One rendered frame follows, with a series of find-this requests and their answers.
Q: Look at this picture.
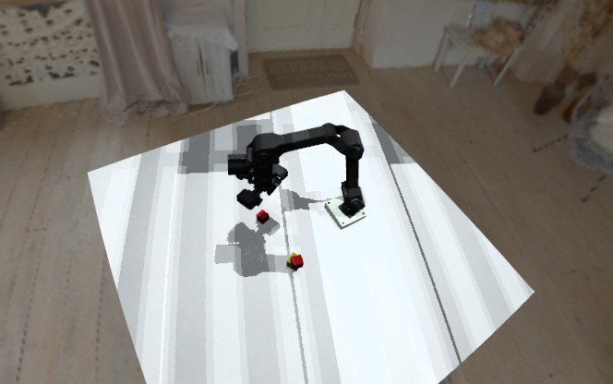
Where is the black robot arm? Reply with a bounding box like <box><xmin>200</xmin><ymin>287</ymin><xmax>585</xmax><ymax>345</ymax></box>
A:
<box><xmin>227</xmin><ymin>123</ymin><xmax>366</xmax><ymax>219</ymax></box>

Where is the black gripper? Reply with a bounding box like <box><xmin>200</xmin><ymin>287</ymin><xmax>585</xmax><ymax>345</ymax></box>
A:
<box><xmin>237</xmin><ymin>163</ymin><xmax>288</xmax><ymax>210</ymax></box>

